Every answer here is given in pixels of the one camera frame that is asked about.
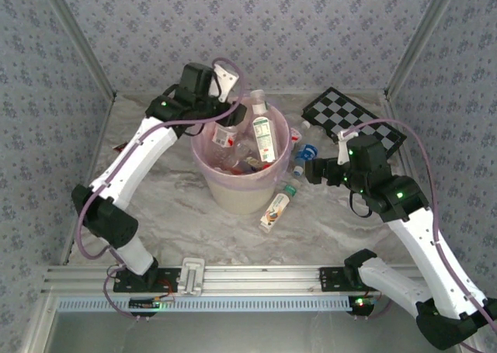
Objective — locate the green white label bottle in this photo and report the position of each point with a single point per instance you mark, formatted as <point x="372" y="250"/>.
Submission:
<point x="264" y="136"/>

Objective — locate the clear bottle brown label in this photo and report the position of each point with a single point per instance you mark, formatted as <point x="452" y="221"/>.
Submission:
<point x="252" y="163"/>

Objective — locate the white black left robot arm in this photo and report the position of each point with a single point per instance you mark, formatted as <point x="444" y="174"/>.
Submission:
<point x="128" y="167"/>

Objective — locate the pink-lined waste bin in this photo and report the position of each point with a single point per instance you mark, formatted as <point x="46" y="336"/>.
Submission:
<point x="233" y="182"/>

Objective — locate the cream plastic waste bin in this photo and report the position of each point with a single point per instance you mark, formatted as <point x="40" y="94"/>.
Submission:
<point x="240" y="199"/>

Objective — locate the black grey chessboard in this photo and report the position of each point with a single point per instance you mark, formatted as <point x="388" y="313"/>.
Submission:
<point x="341" y="108"/>

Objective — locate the blue label plastic bottle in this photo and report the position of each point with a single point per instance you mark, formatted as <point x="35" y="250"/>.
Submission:
<point x="306" y="153"/>

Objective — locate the clear crumpled plastic bottle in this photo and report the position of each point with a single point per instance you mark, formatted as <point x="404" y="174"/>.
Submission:
<point x="242" y="150"/>

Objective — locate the red black triangular object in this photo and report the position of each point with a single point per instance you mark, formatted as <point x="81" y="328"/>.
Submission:
<point x="119" y="146"/>

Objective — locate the white orange print bottle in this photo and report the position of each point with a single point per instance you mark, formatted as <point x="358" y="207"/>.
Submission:
<point x="275" y="209"/>

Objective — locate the right circuit board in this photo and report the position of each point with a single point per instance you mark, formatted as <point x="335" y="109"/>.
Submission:
<point x="361" y="303"/>

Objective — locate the circuit board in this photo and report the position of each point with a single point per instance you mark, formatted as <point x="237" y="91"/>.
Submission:
<point x="361" y="303"/>
<point x="145" y="303"/>

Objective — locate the left circuit board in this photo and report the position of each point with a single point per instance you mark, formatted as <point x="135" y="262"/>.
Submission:
<point x="145" y="303"/>

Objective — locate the aluminium frame post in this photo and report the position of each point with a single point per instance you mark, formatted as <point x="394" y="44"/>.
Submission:
<point x="421" y="39"/>
<point x="79" y="39"/>

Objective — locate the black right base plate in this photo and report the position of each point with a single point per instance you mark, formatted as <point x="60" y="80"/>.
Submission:
<point x="334" y="279"/>

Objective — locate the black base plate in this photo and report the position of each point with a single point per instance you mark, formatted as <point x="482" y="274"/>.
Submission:
<point x="167" y="279"/>
<point x="334" y="279"/>

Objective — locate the aluminium mounting rail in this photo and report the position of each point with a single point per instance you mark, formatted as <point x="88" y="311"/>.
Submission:
<point x="252" y="279"/>

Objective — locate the white rail bracket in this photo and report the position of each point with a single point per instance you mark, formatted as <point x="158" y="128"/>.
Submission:
<point x="191" y="277"/>

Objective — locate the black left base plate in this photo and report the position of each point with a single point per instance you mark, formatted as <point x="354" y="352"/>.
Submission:
<point x="167" y="279"/>

